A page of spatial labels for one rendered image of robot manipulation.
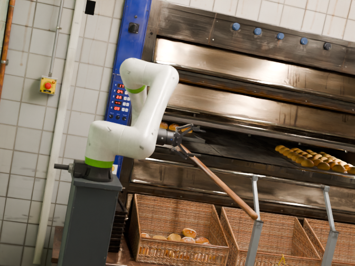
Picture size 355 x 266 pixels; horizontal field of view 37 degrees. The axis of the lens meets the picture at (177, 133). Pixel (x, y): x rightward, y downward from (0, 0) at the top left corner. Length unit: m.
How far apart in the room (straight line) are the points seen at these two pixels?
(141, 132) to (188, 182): 1.38
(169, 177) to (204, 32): 0.97
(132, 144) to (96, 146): 0.15
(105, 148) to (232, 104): 1.47
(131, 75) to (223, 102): 1.15
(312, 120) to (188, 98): 0.88
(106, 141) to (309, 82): 1.85
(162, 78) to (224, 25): 1.15
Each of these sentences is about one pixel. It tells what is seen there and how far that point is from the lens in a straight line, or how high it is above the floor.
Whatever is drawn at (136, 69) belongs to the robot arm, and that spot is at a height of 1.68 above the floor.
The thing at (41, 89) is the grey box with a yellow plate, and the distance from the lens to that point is 3.35.
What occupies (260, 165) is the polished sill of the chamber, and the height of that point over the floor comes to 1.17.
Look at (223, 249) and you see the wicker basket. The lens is 3.29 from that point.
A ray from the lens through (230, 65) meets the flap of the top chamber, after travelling 3.55.
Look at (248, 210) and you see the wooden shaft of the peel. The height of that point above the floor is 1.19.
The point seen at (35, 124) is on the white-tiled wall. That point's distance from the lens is 3.45.
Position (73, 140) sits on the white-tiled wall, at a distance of 3.46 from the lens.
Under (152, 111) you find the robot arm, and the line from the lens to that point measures 2.35.
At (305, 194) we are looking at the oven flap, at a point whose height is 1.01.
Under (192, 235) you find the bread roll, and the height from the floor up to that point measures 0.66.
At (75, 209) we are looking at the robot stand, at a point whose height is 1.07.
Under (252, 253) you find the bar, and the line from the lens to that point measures 3.21.
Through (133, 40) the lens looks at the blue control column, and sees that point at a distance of 3.39.
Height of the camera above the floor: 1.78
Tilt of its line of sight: 8 degrees down
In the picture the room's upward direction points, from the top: 11 degrees clockwise
